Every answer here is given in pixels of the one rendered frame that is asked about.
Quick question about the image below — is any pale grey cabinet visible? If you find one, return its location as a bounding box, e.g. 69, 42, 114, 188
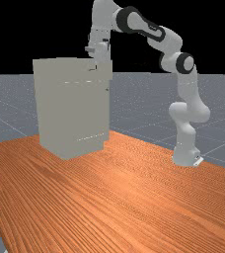
32, 56, 114, 162

